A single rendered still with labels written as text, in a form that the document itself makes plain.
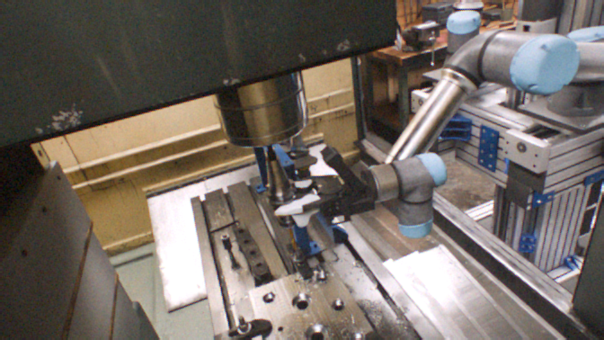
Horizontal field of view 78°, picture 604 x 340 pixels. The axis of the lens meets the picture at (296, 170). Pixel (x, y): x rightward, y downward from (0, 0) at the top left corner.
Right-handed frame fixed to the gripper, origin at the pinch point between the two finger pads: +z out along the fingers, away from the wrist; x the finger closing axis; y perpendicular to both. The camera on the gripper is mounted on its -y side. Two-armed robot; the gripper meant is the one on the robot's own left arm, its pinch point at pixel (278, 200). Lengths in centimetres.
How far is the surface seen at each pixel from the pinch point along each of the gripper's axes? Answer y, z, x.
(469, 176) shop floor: 128, -152, 157
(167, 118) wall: 10, 35, 96
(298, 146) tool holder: 4.1, -9.9, 29.5
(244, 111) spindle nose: -22.7, 2.2, -7.2
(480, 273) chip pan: 61, -62, 17
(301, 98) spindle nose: -21.6, -7.5, -4.5
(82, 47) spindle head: -37.4, 18.4, -15.1
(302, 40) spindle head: -32.3, -7.8, -11.5
